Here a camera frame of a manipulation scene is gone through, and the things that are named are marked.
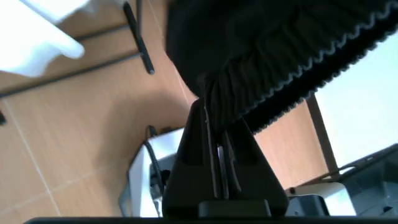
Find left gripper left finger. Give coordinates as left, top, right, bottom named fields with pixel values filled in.
left=162, top=98, right=220, bottom=217

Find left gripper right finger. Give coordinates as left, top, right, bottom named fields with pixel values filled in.
left=222, top=118, right=289, bottom=217

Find black garment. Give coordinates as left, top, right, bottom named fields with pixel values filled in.
left=164, top=0, right=398, bottom=135

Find white printed t-shirt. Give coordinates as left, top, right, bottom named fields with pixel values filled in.
left=0, top=0, right=127, bottom=78

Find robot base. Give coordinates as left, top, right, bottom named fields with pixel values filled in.
left=118, top=126, right=398, bottom=218

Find black clothes rack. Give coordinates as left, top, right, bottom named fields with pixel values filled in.
left=0, top=0, right=155, bottom=126

